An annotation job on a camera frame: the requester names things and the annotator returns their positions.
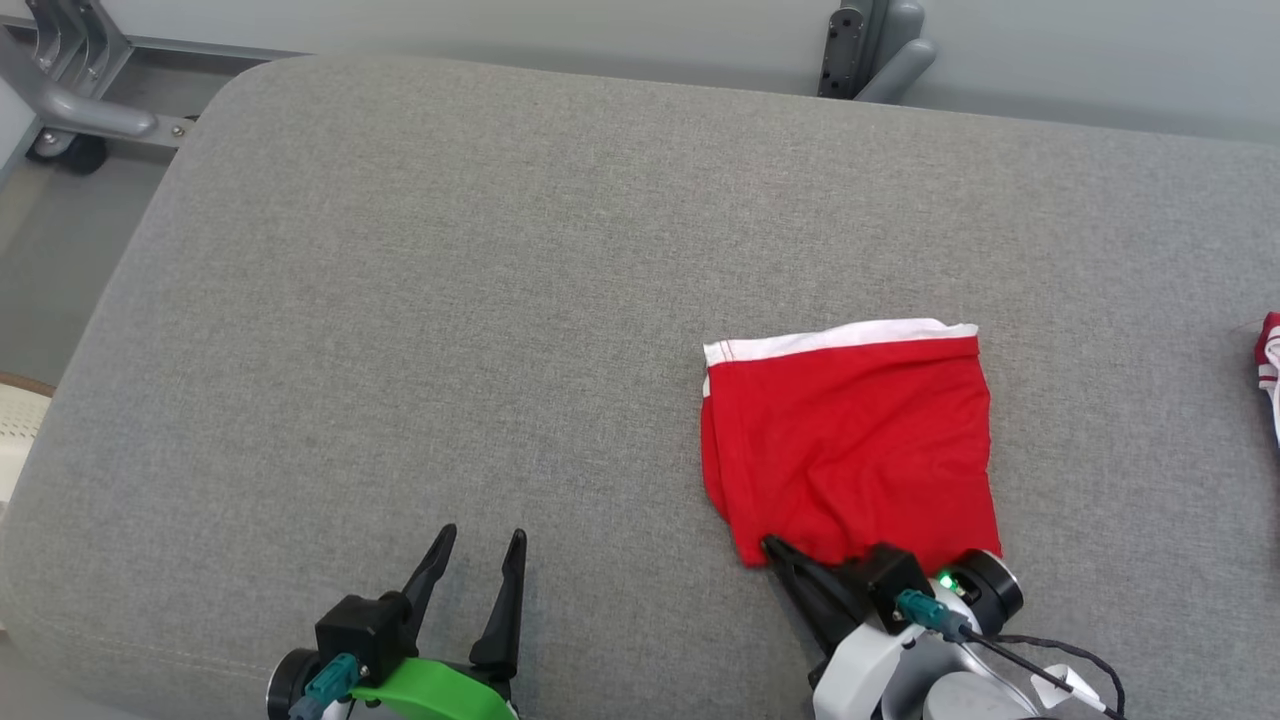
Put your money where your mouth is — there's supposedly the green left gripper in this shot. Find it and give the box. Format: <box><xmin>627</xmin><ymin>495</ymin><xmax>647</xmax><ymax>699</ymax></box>
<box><xmin>349</xmin><ymin>523</ymin><xmax>529</xmax><ymax>720</ymax></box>

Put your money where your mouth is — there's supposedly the black caster wheel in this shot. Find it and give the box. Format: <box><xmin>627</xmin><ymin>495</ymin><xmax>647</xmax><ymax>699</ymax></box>
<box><xmin>24</xmin><ymin>134</ymin><xmax>110</xmax><ymax>178</ymax></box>

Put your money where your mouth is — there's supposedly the white woven basket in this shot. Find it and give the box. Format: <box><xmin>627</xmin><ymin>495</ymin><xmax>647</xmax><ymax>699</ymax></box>
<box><xmin>0</xmin><ymin>374</ymin><xmax>57</xmax><ymax>507</ymax></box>

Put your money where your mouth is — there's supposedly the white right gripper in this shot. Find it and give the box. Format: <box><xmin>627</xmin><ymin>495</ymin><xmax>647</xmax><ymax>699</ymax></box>
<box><xmin>762</xmin><ymin>535</ymin><xmax>977</xmax><ymax>720</ymax></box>

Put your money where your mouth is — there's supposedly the red jersey with white trim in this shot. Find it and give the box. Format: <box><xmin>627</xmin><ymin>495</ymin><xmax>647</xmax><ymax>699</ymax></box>
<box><xmin>1254</xmin><ymin>311</ymin><xmax>1280</xmax><ymax>448</ymax></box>

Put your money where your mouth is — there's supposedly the red numbered jersey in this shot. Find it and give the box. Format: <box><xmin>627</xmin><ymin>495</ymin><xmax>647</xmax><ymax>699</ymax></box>
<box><xmin>700</xmin><ymin>318</ymin><xmax>1004</xmax><ymax>578</ymax></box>

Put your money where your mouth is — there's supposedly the grey metal cart frame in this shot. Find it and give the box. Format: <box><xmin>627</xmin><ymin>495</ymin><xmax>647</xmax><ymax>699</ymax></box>
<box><xmin>0</xmin><ymin>0</ymin><xmax>202</xmax><ymax>152</ymax></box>

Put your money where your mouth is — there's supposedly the left camera cable teal plug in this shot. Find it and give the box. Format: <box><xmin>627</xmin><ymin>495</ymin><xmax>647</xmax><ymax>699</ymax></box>
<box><xmin>288</xmin><ymin>652</ymin><xmax>360</xmax><ymax>720</ymax></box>

